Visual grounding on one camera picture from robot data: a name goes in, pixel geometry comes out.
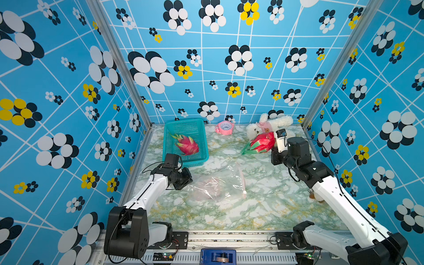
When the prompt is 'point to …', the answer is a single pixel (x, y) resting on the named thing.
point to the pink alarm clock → (224, 127)
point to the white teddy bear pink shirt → (268, 125)
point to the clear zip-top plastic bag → (220, 185)
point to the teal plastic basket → (195, 128)
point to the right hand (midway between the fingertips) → (275, 147)
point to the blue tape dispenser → (217, 256)
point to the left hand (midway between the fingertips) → (195, 177)
